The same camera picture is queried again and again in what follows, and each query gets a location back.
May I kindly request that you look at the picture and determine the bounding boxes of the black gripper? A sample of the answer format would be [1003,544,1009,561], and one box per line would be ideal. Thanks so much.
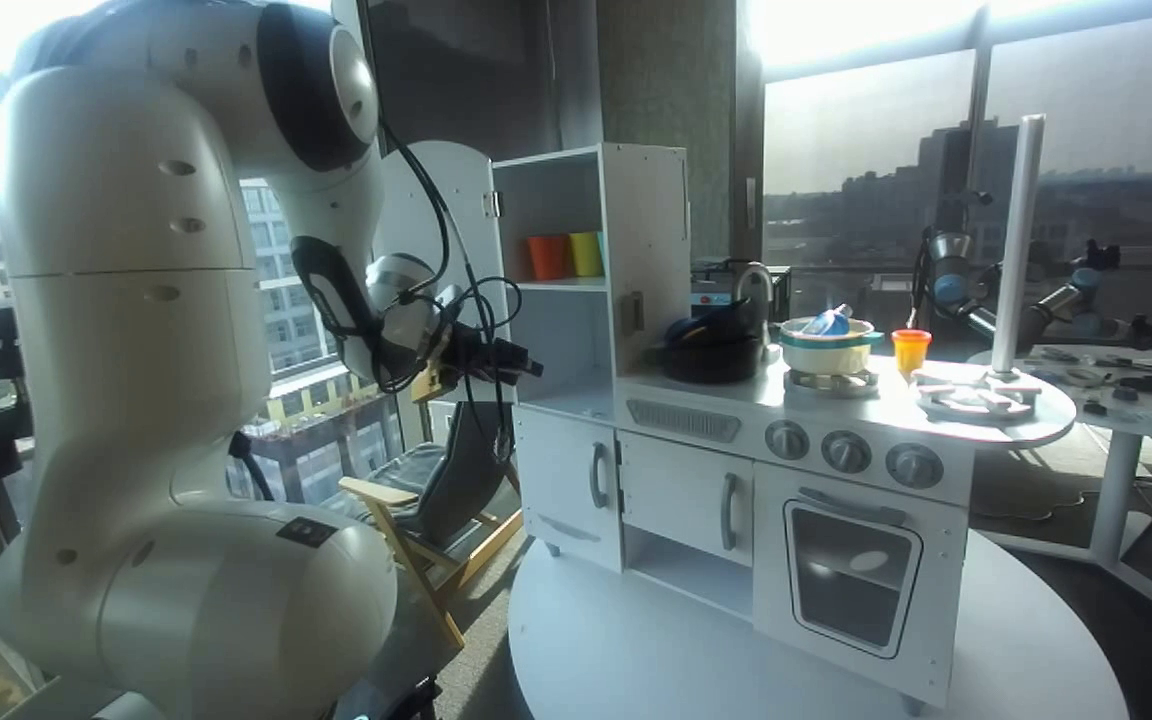
[446,323,549,392]

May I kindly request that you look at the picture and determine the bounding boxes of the white narrow cabinet door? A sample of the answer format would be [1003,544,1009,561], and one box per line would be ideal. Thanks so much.
[513,401,623,574]

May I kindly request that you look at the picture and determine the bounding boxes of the white wide cabinet door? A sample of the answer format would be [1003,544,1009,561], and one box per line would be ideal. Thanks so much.
[617,431,758,565]

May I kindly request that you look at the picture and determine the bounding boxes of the white toy kitchen cabinet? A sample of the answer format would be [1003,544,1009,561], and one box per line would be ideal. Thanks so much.
[489,140,1085,712]

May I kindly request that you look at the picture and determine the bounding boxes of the orange toy cup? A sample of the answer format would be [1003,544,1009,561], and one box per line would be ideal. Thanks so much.
[526,233,574,285]

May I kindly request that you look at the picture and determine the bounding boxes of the wooden folding chair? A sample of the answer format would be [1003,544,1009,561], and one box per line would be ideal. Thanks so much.
[341,396,528,644]

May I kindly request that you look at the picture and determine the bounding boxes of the yellow-green toy cup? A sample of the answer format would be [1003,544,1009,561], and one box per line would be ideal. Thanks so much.
[565,227,606,279]

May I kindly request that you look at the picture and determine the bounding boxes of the black toy pot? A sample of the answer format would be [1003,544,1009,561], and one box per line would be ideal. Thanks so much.
[658,291,770,387]

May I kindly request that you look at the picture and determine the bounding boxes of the silver toy faucet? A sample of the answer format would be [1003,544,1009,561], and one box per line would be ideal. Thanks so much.
[731,260,777,323]

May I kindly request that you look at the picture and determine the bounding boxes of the gray oven knob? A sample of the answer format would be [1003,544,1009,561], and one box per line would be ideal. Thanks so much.
[762,414,811,463]
[883,435,947,493]
[821,427,878,477]

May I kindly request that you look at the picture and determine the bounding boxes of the white green-rimmed bowl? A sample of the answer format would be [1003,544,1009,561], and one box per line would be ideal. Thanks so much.
[773,313,883,378]

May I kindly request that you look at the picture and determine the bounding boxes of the blue toy food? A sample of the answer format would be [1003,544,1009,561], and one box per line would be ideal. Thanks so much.
[810,300,864,338]

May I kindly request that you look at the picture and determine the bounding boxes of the small orange cup with straw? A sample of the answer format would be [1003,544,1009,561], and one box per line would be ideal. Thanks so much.
[887,307,936,378]

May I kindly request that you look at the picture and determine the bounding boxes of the white oven door with window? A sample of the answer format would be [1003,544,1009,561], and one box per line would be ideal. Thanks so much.
[779,482,933,663]

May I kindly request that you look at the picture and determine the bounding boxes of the gray round plate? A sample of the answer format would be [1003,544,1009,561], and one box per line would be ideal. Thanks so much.
[911,372,1043,418]

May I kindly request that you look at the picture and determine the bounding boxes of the white vertical pole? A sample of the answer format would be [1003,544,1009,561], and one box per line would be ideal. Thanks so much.
[993,112,1049,375]

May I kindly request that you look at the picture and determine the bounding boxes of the white side table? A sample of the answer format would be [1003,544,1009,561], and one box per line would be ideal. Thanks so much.
[987,338,1152,631]

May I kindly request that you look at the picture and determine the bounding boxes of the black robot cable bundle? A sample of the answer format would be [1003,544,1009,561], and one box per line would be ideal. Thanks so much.
[289,117,528,403]

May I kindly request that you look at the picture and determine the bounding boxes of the black base cable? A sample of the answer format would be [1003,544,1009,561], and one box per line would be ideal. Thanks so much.
[224,427,281,504]

